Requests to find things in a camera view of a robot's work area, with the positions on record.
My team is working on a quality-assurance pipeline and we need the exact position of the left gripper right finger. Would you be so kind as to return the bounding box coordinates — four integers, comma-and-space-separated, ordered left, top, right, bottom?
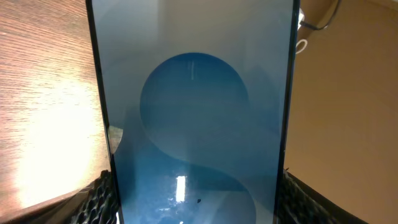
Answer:
276, 170, 367, 224

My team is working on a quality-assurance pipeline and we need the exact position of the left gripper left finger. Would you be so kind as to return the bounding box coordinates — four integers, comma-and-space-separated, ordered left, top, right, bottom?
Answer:
5, 170, 119, 224

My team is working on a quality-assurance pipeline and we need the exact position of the blue screen Galaxy smartphone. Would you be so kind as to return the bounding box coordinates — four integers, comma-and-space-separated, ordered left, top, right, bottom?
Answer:
86, 0, 300, 224

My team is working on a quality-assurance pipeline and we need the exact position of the black USB charging cable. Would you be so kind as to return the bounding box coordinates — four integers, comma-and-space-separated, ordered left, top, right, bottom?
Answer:
298, 0, 343, 31

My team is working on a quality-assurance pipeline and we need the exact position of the white power strip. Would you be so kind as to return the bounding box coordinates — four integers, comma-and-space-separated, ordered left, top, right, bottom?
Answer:
297, 8, 305, 30

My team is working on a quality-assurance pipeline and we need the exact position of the white power strip cord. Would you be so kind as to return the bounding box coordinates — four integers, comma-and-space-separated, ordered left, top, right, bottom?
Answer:
295, 39, 308, 55

